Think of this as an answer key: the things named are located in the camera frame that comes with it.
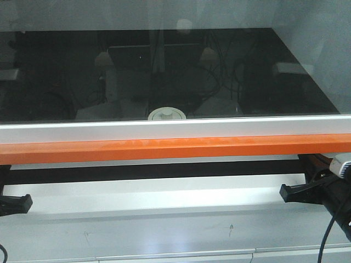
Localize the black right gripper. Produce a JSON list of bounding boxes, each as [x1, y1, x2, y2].
[[279, 154, 335, 203]]

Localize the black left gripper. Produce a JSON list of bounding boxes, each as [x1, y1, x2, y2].
[[0, 165, 33, 216]]

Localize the orange sash handle bar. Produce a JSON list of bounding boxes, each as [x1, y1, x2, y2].
[[1, 134, 350, 165]]

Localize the glass jar with white lid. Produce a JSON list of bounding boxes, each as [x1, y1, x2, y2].
[[148, 107, 186, 121]]

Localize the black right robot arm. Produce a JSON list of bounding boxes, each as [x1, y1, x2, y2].
[[279, 153, 350, 239]]

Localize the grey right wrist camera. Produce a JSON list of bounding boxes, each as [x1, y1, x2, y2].
[[330, 153, 351, 181]]

